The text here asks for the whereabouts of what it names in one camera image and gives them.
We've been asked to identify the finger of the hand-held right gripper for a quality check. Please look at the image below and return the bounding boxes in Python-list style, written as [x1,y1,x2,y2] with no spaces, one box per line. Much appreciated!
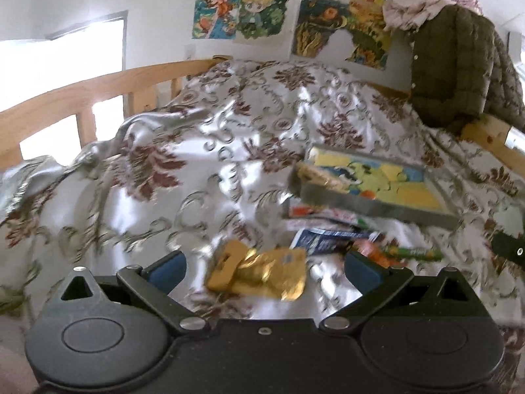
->
[491,231,525,264]

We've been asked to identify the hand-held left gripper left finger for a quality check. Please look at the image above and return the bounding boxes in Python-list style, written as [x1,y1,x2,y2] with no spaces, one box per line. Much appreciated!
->
[59,250,210,336]

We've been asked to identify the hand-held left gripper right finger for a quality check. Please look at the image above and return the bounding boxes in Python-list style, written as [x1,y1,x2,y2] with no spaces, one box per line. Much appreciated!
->
[319,252,475,334]

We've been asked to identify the orange snack packet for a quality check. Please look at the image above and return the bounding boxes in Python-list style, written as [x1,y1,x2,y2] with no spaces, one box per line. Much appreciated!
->
[348,240,407,270]

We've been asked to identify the blue snack packet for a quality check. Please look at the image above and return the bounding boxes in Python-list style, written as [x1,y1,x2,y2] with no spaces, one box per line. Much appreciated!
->
[292,230,382,258]

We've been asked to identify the green sausage stick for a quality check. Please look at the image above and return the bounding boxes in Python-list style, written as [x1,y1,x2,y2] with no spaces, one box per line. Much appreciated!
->
[381,246,446,262]

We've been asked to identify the grey tray with cartoon print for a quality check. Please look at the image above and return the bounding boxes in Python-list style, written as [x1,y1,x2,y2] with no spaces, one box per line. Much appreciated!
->
[289,145,462,230]

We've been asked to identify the gold snack packet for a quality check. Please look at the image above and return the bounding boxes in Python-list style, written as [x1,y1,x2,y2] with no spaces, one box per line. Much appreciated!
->
[205,239,308,301]

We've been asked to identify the green white snack packet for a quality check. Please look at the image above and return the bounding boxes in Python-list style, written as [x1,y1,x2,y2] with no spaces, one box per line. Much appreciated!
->
[283,204,379,231]

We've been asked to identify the floral satin blanket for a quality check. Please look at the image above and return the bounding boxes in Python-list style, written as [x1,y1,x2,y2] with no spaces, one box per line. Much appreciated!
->
[0,59,525,339]

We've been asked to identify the tan biscuit packet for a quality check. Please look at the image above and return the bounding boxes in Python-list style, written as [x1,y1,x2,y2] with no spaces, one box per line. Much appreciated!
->
[296,161,350,194]

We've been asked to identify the olive puffer jacket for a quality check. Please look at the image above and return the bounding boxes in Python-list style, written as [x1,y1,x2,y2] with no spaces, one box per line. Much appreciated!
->
[409,4,525,133]

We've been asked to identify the cartoon puzzle posters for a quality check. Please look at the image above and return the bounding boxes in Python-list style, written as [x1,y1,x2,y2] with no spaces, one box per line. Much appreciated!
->
[292,0,392,70]

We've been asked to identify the pink floral cloth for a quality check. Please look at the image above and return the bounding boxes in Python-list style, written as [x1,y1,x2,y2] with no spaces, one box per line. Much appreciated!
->
[382,0,485,32]

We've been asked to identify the wooden bed frame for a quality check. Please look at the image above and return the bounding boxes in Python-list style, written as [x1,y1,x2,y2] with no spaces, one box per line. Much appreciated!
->
[0,55,525,172]

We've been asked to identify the orange-haired figure wall poster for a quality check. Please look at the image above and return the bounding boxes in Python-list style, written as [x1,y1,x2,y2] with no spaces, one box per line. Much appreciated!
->
[192,0,242,41]

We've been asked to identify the blond figure wall poster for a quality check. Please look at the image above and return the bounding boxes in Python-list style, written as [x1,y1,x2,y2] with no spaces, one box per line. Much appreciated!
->
[236,0,297,58]

